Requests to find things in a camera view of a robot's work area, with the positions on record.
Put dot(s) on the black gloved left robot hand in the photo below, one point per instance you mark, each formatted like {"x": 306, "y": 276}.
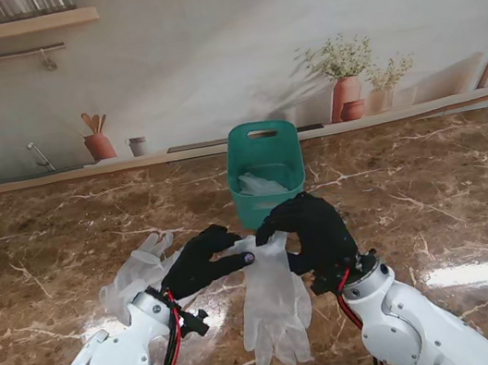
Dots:
{"x": 197, "y": 265}

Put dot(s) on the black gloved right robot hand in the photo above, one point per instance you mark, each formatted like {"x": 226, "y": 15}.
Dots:
{"x": 323, "y": 235}

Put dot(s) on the green plastic basket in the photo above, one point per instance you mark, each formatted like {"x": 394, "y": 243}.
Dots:
{"x": 248, "y": 210}

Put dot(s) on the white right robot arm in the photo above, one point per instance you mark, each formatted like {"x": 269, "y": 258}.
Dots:
{"x": 403, "y": 320}

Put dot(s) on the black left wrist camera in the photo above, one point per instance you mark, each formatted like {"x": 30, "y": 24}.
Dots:
{"x": 195, "y": 324}

